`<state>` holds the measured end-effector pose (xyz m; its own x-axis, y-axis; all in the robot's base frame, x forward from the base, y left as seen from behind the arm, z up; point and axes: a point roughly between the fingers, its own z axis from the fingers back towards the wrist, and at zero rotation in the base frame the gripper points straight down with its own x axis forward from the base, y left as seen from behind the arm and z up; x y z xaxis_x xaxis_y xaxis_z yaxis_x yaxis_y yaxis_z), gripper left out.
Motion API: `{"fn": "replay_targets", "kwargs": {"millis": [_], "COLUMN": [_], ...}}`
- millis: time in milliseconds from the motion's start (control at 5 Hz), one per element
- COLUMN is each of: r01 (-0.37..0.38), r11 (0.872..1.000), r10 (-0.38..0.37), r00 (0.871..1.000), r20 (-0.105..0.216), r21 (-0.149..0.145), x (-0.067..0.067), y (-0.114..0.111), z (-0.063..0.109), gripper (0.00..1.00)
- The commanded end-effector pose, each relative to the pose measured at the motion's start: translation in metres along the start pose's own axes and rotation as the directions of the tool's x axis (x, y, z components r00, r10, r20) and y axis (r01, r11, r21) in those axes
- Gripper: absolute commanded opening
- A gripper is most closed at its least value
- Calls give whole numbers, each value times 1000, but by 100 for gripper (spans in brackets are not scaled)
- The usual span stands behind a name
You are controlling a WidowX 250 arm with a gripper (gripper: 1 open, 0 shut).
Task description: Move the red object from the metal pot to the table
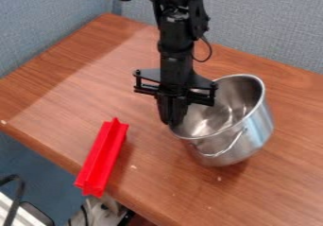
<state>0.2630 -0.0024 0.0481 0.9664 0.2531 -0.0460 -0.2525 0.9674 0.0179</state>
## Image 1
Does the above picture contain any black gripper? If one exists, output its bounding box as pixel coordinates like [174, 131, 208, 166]
[132, 52, 218, 126]

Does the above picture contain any metal pot with handle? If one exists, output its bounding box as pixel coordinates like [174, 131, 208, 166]
[170, 74, 274, 166]

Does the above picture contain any red plastic block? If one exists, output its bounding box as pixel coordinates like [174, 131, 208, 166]
[75, 118, 128, 198]

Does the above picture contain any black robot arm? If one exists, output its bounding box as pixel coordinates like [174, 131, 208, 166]
[122, 0, 218, 126]

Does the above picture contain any black white striped object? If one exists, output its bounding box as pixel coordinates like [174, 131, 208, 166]
[0, 174, 56, 226]

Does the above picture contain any white device under table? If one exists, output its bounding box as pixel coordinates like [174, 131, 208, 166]
[64, 194, 128, 226]

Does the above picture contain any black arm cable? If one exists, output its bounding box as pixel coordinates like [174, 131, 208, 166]
[191, 35, 214, 63]

